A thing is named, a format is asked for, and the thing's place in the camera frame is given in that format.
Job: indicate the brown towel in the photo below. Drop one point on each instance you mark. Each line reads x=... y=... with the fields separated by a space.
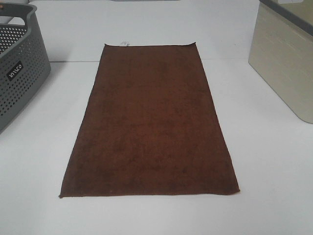
x=150 y=128

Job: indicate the grey perforated plastic basket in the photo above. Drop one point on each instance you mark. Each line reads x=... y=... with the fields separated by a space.
x=24 y=63

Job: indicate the beige plastic bin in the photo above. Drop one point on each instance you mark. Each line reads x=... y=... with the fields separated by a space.
x=282 y=52

